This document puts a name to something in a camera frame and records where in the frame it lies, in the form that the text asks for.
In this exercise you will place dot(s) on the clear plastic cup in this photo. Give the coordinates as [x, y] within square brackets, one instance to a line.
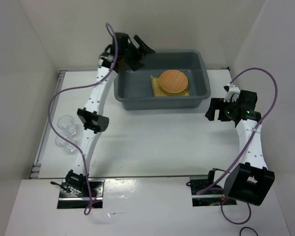
[64, 144]
[67, 123]

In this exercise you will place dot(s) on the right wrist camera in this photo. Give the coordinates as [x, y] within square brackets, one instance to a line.
[232, 93]

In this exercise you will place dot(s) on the square bamboo mat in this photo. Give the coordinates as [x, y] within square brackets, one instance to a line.
[159, 92]

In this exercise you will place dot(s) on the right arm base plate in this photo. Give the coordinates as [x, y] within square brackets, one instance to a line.
[207, 199]

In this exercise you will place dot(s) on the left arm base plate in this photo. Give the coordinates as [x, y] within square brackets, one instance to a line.
[74, 199]

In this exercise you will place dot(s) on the orange round woven coaster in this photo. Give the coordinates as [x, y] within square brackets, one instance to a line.
[173, 80]

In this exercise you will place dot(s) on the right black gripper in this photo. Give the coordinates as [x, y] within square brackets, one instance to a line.
[216, 103]

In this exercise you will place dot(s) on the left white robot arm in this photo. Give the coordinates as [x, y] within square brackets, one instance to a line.
[124, 51]

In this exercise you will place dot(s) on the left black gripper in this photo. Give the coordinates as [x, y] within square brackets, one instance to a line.
[135, 64]

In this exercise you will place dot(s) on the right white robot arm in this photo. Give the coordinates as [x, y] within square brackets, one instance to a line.
[250, 180]

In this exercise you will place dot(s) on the grey plastic bin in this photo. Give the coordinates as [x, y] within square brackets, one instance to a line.
[134, 88]

